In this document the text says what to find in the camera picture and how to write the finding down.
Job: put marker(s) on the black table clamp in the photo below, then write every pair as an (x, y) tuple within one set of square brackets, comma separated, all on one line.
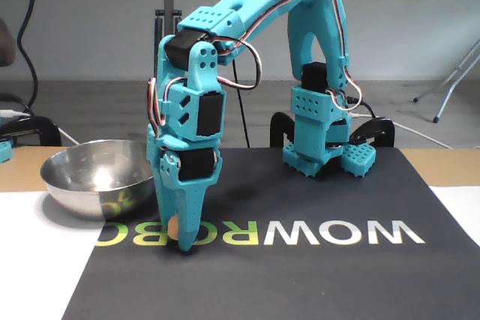
[(386, 132), (41, 129), (277, 129)]

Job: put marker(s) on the white connector plug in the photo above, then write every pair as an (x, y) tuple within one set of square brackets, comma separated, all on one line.
[(15, 112)]

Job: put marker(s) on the metal bowl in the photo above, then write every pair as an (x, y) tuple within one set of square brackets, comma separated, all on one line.
[(75, 170)]

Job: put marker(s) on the seated person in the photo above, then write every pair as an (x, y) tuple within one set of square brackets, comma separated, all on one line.
[(5, 46)]

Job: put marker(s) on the cork ball with black band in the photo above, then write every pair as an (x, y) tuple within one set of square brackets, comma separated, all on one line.
[(173, 228)]

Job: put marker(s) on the black WOWROBO mat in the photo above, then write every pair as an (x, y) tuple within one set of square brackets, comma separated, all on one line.
[(240, 286)]

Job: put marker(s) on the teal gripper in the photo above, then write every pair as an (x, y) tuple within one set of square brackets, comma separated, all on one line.
[(196, 164)]

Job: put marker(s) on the white tripod leg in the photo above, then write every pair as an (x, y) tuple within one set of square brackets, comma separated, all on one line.
[(453, 81)]

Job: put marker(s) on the teal robot base piece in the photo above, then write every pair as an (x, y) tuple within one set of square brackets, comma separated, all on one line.
[(4, 153)]

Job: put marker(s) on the white paper sheet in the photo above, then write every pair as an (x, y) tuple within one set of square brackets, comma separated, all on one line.
[(461, 207), (33, 260)]

